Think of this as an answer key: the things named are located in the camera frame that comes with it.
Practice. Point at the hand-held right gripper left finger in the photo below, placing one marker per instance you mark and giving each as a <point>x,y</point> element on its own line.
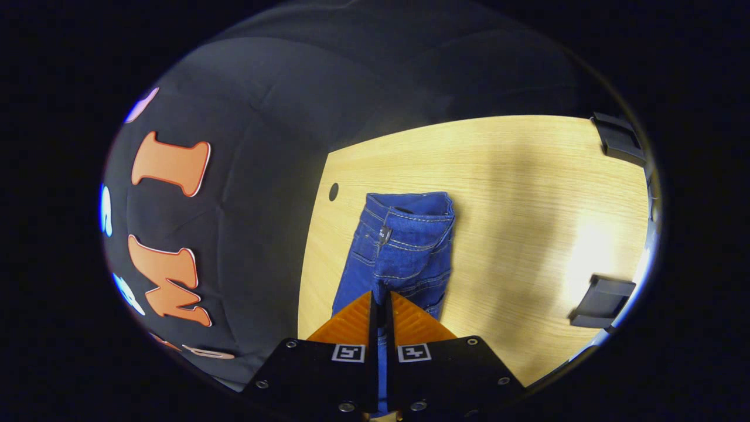
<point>328,375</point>

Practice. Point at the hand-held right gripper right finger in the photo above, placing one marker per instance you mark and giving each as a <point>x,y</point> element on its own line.
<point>445,375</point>

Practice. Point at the blue denim jeans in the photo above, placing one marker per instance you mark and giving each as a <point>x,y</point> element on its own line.
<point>404,246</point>

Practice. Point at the black plastic bracket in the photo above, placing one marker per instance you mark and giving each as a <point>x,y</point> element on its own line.
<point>603,300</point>
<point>620,140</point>

